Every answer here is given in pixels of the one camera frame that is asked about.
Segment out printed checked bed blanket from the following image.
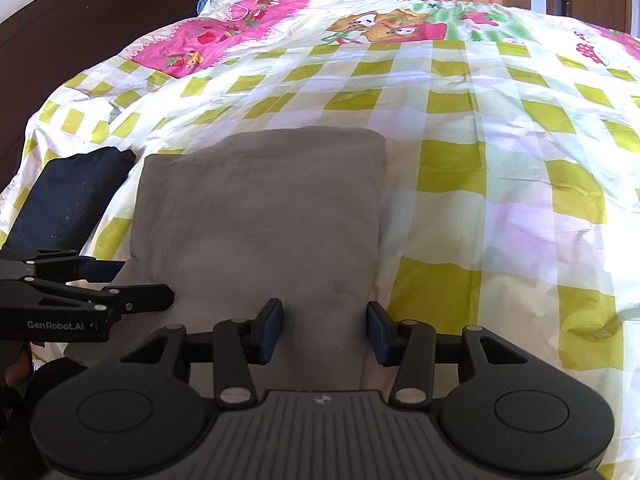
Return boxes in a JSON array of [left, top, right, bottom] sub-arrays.
[[0, 0, 640, 480]]

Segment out navy folded pants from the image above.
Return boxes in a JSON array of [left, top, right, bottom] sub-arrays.
[[7, 146, 137, 252]]

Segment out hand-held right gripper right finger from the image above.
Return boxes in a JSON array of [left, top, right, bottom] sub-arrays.
[[366, 301, 532, 407]]

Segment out person's left hand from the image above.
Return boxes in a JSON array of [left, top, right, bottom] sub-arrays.
[[2, 345, 33, 386]]

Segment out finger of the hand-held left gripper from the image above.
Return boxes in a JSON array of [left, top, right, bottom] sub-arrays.
[[0, 247, 127, 283], [0, 280, 176, 312]]

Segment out light grey pants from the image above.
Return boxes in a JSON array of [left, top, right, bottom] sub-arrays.
[[65, 127, 388, 392]]

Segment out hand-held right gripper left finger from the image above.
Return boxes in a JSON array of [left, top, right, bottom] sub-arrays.
[[120, 298, 284, 408]]

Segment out dark wooden headboard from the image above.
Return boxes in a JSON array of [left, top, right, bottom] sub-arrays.
[[0, 0, 237, 196]]

